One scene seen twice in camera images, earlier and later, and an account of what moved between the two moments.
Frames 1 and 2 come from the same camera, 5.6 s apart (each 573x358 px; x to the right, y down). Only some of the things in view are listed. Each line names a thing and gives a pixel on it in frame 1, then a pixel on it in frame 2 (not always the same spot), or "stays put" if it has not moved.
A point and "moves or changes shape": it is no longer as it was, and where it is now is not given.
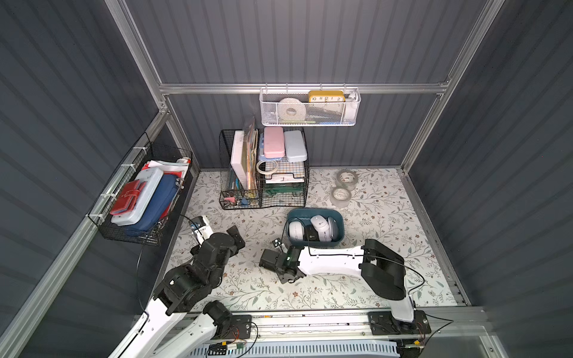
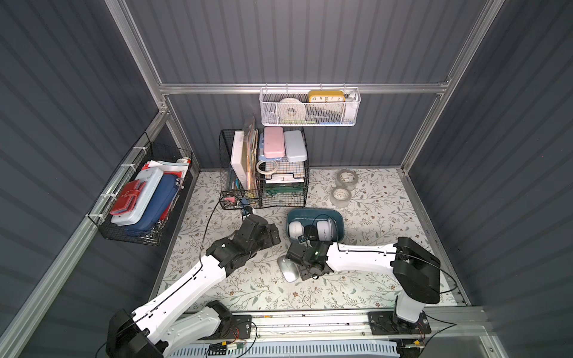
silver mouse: x=333 y=228 moves or changes shape
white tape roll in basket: x=291 y=110 stays put
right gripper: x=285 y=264 to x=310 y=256
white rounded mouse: x=296 y=230 stays put
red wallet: x=127 y=196 stays put
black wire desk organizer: x=263 y=168 stays put
